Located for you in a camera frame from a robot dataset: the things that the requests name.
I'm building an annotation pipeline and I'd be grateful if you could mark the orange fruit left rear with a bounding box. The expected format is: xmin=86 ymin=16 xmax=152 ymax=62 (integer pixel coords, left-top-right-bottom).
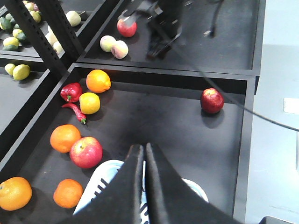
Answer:
xmin=0 ymin=177 xmax=32 ymax=211

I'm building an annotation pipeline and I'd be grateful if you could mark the orange fruit front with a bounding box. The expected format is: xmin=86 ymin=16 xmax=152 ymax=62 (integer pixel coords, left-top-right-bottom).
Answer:
xmin=53 ymin=179 xmax=83 ymax=209

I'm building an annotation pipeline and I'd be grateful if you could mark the pale peach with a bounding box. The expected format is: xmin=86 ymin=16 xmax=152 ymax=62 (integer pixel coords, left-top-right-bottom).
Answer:
xmin=100 ymin=35 xmax=116 ymax=52
xmin=111 ymin=40 xmax=128 ymax=59

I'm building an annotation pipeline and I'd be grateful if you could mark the orange fruit middle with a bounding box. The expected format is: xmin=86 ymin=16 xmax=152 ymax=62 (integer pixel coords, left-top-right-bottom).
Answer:
xmin=50 ymin=124 xmax=81 ymax=153

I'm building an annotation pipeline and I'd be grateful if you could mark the yellow lemon fruit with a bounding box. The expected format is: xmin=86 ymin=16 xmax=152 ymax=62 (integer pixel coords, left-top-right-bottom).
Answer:
xmin=79 ymin=92 xmax=100 ymax=114

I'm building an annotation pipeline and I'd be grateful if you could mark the bright red apple tray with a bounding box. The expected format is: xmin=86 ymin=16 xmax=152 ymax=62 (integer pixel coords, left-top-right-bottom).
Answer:
xmin=117 ymin=19 xmax=137 ymax=38

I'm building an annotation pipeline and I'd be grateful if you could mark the pink red apple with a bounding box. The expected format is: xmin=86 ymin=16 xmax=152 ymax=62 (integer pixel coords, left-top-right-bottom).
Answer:
xmin=70 ymin=136 xmax=103 ymax=168

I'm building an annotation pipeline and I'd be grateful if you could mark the red apple lower right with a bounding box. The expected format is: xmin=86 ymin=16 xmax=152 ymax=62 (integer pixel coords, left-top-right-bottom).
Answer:
xmin=200 ymin=88 xmax=224 ymax=114

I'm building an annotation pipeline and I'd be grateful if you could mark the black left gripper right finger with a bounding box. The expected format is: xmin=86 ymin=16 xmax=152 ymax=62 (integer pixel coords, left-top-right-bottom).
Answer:
xmin=145 ymin=143 xmax=237 ymax=224

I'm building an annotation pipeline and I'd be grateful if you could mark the light blue plastic basket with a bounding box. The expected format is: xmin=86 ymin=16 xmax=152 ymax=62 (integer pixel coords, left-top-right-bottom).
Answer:
xmin=72 ymin=159 xmax=209 ymax=224

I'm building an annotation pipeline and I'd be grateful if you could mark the pale peach rear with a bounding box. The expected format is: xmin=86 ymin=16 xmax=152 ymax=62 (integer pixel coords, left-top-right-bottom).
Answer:
xmin=100 ymin=35 xmax=116 ymax=52

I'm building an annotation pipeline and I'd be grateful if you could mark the red bell pepper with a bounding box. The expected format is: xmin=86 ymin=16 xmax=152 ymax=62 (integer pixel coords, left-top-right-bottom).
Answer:
xmin=60 ymin=82 xmax=82 ymax=103

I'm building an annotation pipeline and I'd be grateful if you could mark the orange with navel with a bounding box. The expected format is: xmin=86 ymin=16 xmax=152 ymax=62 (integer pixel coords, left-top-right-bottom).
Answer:
xmin=86 ymin=70 xmax=112 ymax=93

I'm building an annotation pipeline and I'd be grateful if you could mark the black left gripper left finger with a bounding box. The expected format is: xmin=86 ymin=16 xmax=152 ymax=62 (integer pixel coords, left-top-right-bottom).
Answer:
xmin=61 ymin=145 xmax=144 ymax=224

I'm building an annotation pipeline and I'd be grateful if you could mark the pale peach front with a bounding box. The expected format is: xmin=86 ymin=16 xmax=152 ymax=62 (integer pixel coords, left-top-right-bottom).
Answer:
xmin=111 ymin=40 xmax=128 ymax=59

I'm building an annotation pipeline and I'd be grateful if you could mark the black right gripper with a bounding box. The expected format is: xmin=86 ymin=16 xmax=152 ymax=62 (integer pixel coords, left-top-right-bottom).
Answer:
xmin=135 ymin=0 xmax=184 ymax=58

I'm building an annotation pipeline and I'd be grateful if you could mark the red chili pepper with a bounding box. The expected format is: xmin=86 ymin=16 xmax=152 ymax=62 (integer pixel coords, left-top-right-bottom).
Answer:
xmin=61 ymin=103 xmax=86 ymax=124

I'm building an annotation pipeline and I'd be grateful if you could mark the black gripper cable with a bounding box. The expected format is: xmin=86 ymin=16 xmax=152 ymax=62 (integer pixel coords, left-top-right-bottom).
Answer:
xmin=172 ymin=0 xmax=299 ymax=133

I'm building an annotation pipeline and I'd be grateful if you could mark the black wooden produce stand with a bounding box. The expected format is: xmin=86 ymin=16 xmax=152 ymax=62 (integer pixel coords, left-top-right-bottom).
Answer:
xmin=0 ymin=0 xmax=265 ymax=224

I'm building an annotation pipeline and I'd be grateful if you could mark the orange fruit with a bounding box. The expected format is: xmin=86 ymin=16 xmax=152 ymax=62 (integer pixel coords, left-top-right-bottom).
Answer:
xmin=50 ymin=124 xmax=81 ymax=153
xmin=0 ymin=177 xmax=32 ymax=211
xmin=53 ymin=179 xmax=83 ymax=209

